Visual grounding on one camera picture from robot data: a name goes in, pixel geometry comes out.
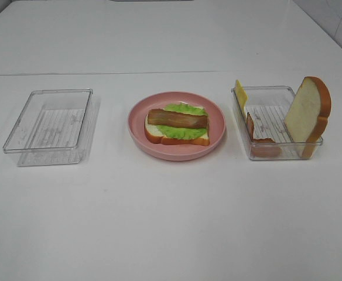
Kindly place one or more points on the clear right plastic tray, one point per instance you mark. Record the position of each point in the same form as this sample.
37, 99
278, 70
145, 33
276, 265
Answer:
261, 124

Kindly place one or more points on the clear plastic tray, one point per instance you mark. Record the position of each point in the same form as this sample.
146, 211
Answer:
53, 128
261, 124

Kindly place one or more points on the bread slice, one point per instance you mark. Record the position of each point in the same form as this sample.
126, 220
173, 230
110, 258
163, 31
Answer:
308, 115
153, 135

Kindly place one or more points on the red bacon strip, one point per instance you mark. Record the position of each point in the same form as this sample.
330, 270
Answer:
264, 148

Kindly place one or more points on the brown bacon strip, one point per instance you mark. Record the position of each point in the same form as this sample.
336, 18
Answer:
176, 119

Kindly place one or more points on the clear left plastic tray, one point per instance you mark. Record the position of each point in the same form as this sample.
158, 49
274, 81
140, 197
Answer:
53, 128

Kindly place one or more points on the yellow cheese slice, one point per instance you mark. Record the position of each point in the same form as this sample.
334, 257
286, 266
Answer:
241, 96

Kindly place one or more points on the pink round plate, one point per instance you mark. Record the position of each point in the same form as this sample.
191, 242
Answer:
136, 126

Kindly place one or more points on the green lettuce leaf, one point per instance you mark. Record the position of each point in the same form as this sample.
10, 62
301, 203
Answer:
183, 133

